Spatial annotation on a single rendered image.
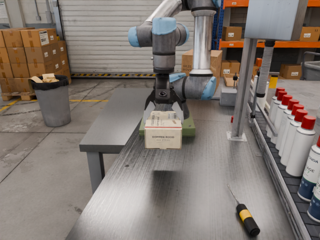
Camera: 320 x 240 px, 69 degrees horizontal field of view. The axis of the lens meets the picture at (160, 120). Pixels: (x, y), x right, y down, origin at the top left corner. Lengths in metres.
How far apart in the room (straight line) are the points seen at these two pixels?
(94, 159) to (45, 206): 1.04
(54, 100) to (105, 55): 2.59
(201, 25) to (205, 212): 0.80
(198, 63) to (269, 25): 0.36
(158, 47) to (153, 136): 0.28
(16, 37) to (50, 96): 1.55
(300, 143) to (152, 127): 0.46
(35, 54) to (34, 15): 1.89
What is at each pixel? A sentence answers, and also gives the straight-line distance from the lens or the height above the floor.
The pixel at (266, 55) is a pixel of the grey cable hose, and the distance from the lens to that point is 0.95.
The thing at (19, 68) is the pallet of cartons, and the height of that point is 0.56.
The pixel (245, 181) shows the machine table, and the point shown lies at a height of 0.83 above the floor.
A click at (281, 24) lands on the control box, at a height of 1.34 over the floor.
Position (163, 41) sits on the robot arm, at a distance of 0.75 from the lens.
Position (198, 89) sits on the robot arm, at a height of 1.04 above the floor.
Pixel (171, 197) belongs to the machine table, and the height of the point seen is 0.83.
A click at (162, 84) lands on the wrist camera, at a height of 1.16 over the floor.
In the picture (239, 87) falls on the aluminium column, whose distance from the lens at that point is 1.07.
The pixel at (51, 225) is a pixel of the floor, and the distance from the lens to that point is 1.98.
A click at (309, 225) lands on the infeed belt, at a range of 0.75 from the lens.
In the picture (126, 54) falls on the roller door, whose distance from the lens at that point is 5.48.
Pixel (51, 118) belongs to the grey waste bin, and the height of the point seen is 0.14.
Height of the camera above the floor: 1.37
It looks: 24 degrees down
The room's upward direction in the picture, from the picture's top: straight up
